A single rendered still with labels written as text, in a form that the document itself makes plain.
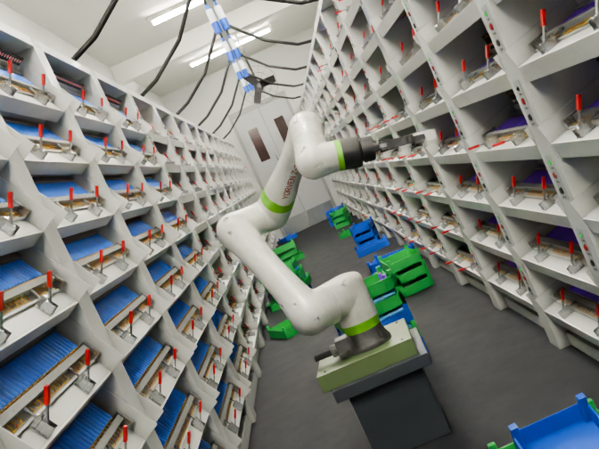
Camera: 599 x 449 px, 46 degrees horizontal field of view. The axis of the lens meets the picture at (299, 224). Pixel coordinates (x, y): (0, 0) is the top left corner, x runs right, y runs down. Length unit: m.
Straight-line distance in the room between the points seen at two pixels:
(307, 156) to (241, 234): 0.43
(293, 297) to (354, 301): 0.20
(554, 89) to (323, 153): 0.66
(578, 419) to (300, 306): 0.84
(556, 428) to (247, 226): 1.13
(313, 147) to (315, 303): 0.48
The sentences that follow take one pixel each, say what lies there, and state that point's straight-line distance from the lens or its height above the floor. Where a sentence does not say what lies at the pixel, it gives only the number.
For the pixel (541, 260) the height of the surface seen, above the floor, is 0.36.
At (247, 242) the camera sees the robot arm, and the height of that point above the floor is 0.80.
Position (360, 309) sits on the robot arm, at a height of 0.46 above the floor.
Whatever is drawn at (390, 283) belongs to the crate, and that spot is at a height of 0.34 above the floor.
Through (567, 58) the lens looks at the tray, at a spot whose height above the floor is 0.93.
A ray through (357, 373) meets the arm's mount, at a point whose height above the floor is 0.30.
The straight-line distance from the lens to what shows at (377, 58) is 3.90.
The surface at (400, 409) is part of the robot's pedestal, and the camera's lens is 2.33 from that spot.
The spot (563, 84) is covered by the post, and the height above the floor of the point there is 0.87.
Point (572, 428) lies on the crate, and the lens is 1.94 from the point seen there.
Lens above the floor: 0.95
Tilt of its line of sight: 4 degrees down
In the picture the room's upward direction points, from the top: 25 degrees counter-clockwise
